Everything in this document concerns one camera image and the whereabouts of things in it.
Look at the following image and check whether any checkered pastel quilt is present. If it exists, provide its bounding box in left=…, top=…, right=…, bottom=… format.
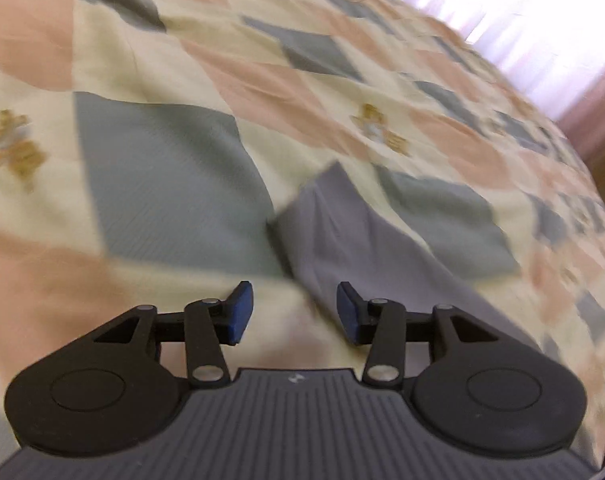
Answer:
left=0, top=0, right=605, bottom=466

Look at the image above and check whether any lavender grey garment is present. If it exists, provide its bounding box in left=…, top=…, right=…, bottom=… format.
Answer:
left=267, top=160, right=540, bottom=348

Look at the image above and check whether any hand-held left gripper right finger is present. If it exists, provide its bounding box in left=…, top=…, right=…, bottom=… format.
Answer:
left=336, top=282, right=499, bottom=388

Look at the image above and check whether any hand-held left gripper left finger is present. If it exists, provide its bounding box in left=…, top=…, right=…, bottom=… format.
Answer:
left=93, top=281, right=254, bottom=389

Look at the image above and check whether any pink curtain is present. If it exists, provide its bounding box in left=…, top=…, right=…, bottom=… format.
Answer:
left=382, top=0, right=605, bottom=163

